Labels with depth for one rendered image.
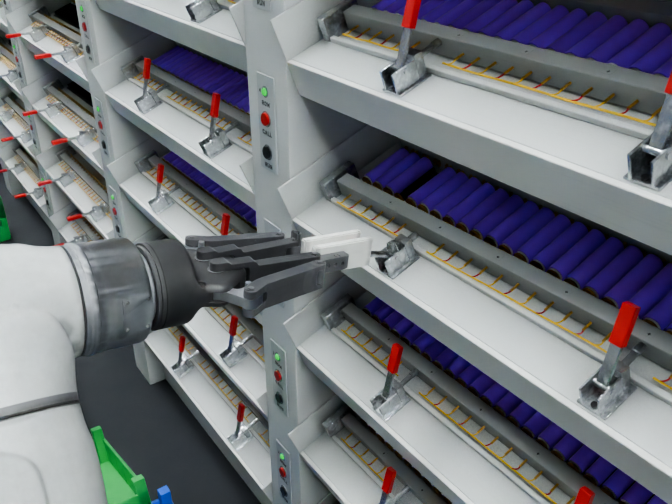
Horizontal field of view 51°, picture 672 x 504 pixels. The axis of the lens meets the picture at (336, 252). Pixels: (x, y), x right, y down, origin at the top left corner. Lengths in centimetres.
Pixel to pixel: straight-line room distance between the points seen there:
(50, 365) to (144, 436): 116
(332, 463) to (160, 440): 66
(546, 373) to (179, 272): 32
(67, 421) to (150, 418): 120
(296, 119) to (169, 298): 34
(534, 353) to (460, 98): 24
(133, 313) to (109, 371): 133
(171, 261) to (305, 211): 34
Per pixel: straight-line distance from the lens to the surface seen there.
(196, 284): 59
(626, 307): 58
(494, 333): 68
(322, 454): 110
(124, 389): 183
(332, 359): 96
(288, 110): 84
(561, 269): 70
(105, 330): 57
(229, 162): 106
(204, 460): 161
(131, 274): 57
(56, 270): 56
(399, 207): 80
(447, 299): 72
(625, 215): 54
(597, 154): 55
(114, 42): 149
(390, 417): 87
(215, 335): 136
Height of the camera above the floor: 112
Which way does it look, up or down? 28 degrees down
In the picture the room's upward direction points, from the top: straight up
